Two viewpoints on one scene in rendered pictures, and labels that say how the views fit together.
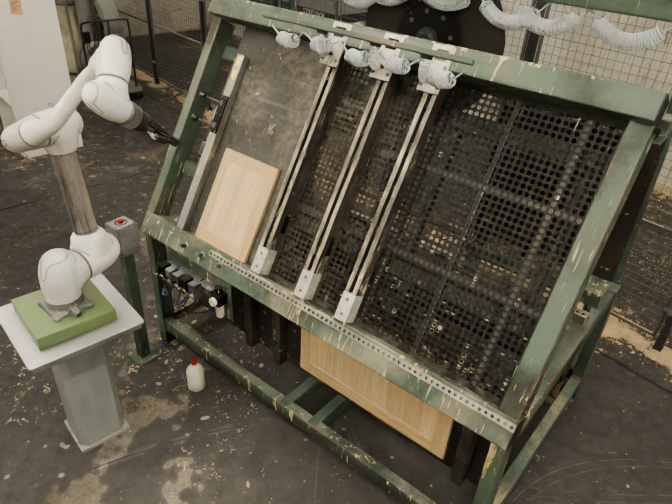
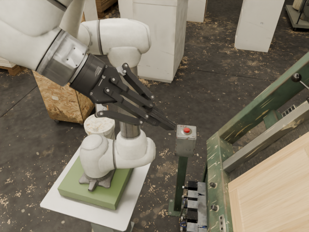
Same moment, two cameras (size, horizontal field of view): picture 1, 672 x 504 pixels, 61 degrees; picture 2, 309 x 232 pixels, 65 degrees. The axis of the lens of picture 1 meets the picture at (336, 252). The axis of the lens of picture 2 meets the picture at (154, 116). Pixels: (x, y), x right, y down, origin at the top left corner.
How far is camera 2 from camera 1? 193 cm
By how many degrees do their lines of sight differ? 48
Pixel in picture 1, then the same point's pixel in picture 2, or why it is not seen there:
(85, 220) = (125, 128)
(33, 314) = (79, 165)
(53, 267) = (82, 151)
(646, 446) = not seen: outside the picture
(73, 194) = not seen: hidden behind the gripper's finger
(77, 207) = not seen: hidden behind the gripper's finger
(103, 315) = (104, 202)
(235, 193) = (283, 187)
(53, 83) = (270, 11)
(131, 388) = (150, 226)
